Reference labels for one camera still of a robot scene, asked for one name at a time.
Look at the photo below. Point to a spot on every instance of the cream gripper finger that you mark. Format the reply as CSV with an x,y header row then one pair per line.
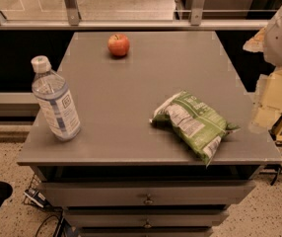
x,y
267,102
255,44

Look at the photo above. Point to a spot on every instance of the grey drawer cabinet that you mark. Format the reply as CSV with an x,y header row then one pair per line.
x,y
101,178

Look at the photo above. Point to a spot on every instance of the red apple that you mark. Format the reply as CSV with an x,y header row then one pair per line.
x,y
118,45

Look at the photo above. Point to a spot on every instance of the power strip on floor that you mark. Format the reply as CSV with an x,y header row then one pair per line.
x,y
36,197

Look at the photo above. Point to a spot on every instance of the clear plastic water bottle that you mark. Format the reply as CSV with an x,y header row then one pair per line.
x,y
55,99

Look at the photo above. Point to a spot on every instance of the metal window railing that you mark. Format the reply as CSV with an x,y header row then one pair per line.
x,y
136,14

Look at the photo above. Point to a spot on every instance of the top drawer brass knob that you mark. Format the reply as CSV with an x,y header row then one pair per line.
x,y
148,200

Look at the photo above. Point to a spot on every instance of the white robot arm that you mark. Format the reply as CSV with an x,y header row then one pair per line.
x,y
272,52

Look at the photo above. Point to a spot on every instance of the drawer brass knob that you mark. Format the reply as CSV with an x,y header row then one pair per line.
x,y
148,200
147,224

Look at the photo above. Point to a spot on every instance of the green chip bag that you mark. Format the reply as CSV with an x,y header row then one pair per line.
x,y
197,124

